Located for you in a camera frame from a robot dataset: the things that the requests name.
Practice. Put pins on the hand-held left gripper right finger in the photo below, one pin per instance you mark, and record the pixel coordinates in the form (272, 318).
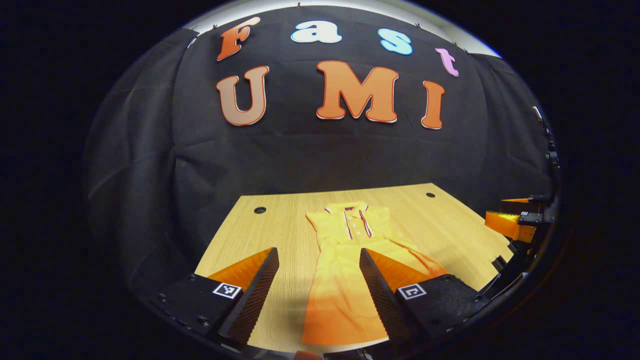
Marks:
(382, 300)

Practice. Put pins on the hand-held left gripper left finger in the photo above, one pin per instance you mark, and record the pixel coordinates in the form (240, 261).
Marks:
(257, 300)

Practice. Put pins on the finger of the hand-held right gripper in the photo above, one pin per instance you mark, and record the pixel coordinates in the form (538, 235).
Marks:
(520, 206)
(507, 226)

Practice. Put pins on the orange T-shirt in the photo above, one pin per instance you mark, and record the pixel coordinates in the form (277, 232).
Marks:
(340, 290)

